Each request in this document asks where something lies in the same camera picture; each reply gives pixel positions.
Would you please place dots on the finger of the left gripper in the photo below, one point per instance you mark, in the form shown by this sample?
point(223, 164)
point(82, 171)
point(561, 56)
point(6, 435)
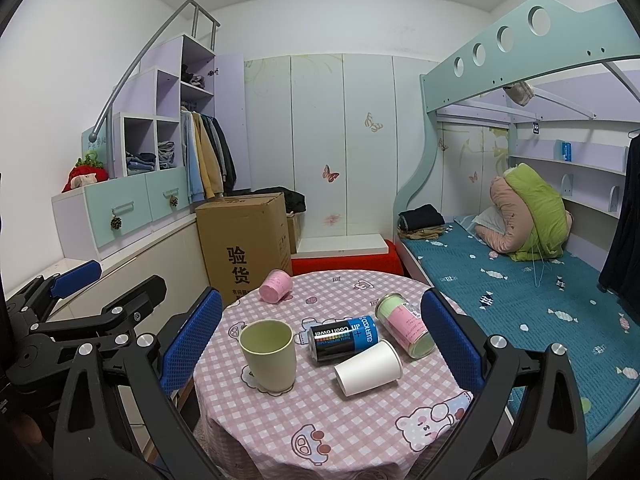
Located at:
point(38, 297)
point(120, 316)

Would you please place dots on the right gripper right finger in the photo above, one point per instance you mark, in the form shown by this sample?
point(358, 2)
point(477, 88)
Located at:
point(525, 420)

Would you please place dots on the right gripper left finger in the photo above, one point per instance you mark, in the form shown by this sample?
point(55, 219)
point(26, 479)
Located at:
point(153, 367)

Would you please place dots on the cream green plastic cup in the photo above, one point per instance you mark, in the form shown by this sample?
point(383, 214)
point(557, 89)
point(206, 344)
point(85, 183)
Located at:
point(269, 349)

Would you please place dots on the pink plastic cup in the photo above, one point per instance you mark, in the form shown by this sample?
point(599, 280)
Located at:
point(276, 286)

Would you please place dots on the white paper cup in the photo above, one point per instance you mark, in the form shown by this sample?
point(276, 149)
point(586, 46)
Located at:
point(375, 367)

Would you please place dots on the teal drawer unit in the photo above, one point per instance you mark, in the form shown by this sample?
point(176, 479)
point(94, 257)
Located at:
point(100, 219)

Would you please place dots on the brown cardboard box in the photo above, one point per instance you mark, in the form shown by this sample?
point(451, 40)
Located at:
point(243, 239)

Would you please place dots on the red plush toy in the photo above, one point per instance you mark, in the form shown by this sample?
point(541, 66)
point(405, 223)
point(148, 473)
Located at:
point(88, 170)

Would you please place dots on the green pink transparent canister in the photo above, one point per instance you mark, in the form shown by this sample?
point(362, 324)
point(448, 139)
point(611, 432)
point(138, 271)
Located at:
point(403, 321)

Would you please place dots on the pink checkered tablecloth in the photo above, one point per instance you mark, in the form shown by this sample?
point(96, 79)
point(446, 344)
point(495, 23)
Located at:
point(313, 431)

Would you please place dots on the hanging clothes row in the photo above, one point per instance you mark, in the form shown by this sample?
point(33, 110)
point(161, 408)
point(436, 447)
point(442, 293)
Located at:
point(210, 169)

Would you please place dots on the black blue CoolTowel can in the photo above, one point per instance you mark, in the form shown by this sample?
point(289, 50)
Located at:
point(330, 342)

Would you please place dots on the green pink rolled blanket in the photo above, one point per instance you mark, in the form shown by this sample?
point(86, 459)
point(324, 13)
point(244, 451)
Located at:
point(527, 220)

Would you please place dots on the folded dark clothes pile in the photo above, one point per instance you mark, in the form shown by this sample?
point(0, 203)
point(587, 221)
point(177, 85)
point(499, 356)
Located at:
point(423, 223)

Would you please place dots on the red storage box white top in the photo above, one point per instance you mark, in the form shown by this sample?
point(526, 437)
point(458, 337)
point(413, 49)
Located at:
point(368, 252)

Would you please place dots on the purple white shelf staircase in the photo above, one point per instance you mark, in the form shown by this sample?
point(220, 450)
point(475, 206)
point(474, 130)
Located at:
point(145, 117)

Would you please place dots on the white wardrobe butterfly stickers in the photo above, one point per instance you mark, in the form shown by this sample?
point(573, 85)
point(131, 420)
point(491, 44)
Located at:
point(344, 130)

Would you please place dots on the teal bunk bed frame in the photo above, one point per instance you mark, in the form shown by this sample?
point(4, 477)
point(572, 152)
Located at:
point(565, 86)

